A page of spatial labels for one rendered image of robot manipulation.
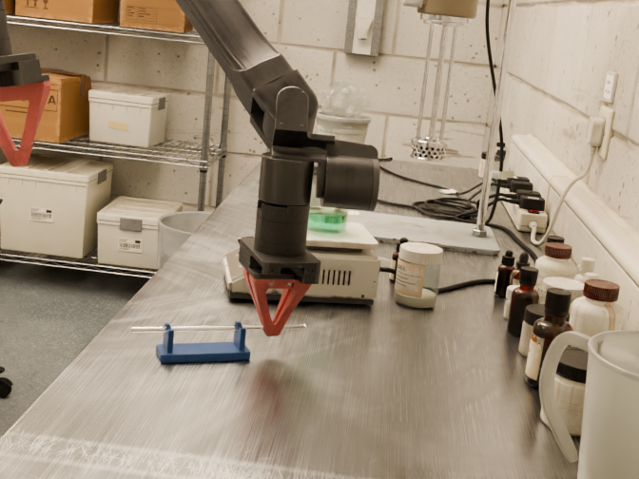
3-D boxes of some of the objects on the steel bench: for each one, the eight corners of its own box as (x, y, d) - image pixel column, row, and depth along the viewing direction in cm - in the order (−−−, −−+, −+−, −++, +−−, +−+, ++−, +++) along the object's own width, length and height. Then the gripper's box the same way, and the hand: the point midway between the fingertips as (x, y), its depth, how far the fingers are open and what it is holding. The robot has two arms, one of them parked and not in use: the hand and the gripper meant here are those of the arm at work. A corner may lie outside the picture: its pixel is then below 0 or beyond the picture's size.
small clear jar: (575, 325, 129) (583, 279, 127) (582, 339, 123) (590, 292, 122) (532, 320, 129) (540, 274, 128) (537, 334, 124) (545, 286, 122)
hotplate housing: (227, 301, 124) (232, 242, 122) (222, 273, 137) (225, 219, 135) (392, 309, 128) (398, 252, 126) (371, 280, 141) (377, 228, 139)
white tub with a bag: (334, 157, 251) (342, 76, 246) (377, 167, 243) (387, 83, 238) (299, 161, 240) (307, 75, 235) (343, 171, 232) (353, 83, 227)
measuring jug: (484, 500, 80) (511, 331, 76) (560, 457, 89) (588, 305, 85) (701, 606, 68) (745, 412, 64) (764, 545, 77) (804, 373, 73)
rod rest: (161, 363, 101) (163, 332, 100) (155, 352, 104) (157, 321, 103) (250, 360, 105) (253, 330, 104) (242, 349, 108) (244, 319, 107)
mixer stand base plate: (327, 236, 165) (328, 230, 165) (335, 212, 184) (336, 207, 184) (500, 256, 163) (500, 250, 163) (489, 230, 182) (490, 224, 182)
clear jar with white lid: (409, 294, 136) (416, 239, 134) (444, 305, 132) (452, 250, 130) (384, 300, 131) (391, 244, 129) (419, 313, 128) (426, 256, 126)
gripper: (242, 189, 106) (230, 319, 110) (266, 210, 97) (254, 352, 101) (299, 191, 109) (286, 318, 112) (329, 212, 99) (314, 350, 103)
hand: (272, 327), depth 106 cm, fingers closed, pressing on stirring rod
